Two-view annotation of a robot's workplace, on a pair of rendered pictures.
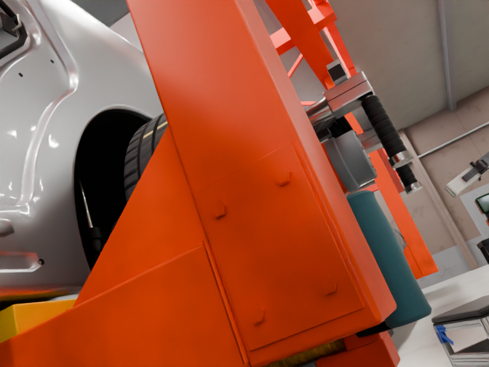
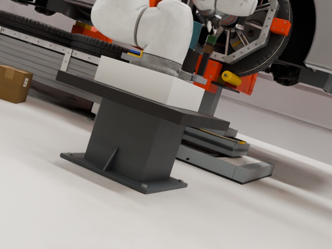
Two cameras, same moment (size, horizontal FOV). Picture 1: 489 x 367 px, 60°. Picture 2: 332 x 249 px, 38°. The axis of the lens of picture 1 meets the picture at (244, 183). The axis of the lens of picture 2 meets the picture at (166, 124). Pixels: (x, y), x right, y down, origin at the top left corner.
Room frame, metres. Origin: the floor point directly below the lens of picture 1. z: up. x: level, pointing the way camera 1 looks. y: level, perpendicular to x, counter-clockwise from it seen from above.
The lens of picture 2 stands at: (1.02, -2.92, 0.37)
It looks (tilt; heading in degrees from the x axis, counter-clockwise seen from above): 5 degrees down; 93
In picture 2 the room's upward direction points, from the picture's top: 18 degrees clockwise
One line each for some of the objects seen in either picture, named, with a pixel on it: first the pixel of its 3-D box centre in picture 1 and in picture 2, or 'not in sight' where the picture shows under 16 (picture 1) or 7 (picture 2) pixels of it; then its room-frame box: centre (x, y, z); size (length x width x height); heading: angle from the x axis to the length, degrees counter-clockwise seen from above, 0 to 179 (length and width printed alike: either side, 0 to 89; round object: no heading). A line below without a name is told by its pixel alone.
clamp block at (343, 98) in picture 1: (348, 95); not in sight; (0.80, -0.27, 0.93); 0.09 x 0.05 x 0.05; 71
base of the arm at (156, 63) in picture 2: not in sight; (164, 67); (0.87, -1.13, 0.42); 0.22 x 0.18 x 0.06; 167
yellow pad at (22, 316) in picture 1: (24, 328); not in sight; (0.73, 0.45, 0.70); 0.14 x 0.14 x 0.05; 71
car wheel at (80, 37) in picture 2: not in sight; (114, 63); (0.38, 0.50, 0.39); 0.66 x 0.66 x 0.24
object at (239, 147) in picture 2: not in sight; (203, 136); (1.12, 0.02, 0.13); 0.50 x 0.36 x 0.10; 161
